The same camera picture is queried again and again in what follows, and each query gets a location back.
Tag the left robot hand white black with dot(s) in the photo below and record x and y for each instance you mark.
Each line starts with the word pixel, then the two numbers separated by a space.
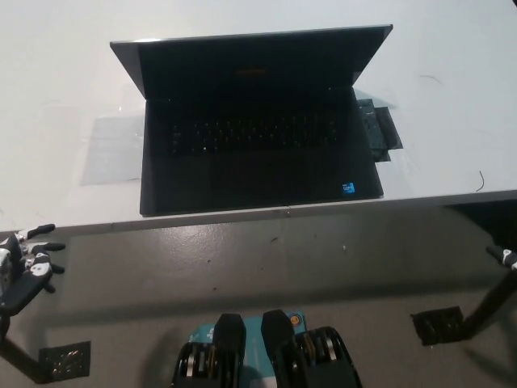
pixel 24 279

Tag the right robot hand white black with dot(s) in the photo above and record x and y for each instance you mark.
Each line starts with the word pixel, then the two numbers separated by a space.
pixel 505 257

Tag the dark grey Dell laptop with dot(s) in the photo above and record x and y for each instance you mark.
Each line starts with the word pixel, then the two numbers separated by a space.
pixel 258 169

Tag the black table leg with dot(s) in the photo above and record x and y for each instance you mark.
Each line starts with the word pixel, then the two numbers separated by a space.
pixel 24 357
pixel 490 303

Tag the black floor tape patch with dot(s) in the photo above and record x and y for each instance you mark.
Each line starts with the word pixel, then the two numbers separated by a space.
pixel 66 361
pixel 436 325

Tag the clear tape sheet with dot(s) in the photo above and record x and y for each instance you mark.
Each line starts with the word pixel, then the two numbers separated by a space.
pixel 113 149

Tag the wide black tape patch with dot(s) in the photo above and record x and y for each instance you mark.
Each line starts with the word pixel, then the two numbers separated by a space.
pixel 389 129

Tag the narrow black tape strip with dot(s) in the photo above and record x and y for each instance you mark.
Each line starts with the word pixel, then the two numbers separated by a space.
pixel 371 125

